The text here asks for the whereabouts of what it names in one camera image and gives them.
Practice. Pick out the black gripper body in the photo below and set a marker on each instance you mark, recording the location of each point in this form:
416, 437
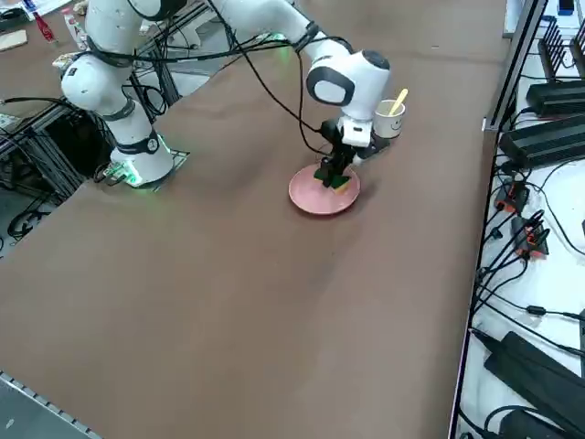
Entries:
336, 148

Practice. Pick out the green and yellow sponge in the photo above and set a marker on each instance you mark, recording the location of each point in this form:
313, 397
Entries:
342, 186

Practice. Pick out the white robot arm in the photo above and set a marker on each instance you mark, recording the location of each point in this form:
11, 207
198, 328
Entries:
352, 78

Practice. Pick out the pink plate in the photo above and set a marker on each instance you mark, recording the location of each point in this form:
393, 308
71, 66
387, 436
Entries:
311, 196

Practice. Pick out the white mug with smiley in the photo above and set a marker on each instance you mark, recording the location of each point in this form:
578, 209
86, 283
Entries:
388, 125

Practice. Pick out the yellow spoon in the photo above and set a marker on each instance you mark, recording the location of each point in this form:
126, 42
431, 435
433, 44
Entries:
400, 99

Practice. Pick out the orange black connector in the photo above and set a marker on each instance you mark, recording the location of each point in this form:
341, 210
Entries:
514, 196
532, 238

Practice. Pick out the large black power supply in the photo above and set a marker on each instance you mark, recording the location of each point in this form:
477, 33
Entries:
544, 142

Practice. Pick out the small black power supply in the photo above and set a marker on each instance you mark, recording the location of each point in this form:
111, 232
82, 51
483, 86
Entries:
557, 98

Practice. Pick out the black slotted rack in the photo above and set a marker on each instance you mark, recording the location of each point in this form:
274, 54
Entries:
555, 55

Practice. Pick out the white side bench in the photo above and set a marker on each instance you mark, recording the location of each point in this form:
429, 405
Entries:
562, 292

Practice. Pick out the long black power adapter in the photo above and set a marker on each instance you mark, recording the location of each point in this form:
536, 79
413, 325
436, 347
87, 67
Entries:
525, 370

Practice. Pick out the small printed packet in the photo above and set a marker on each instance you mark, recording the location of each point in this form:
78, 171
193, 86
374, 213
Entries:
64, 60

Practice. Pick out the white bottle red print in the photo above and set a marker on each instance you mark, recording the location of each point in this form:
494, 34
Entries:
75, 32

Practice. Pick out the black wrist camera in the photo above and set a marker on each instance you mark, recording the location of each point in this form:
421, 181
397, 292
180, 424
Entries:
378, 147

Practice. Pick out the aluminium frame post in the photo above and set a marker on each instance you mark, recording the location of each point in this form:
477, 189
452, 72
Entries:
516, 64

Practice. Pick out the black metal frame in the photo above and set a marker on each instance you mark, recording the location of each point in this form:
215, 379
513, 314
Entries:
55, 151

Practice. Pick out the aluminium table rail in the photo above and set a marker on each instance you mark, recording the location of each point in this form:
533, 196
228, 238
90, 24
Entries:
36, 398

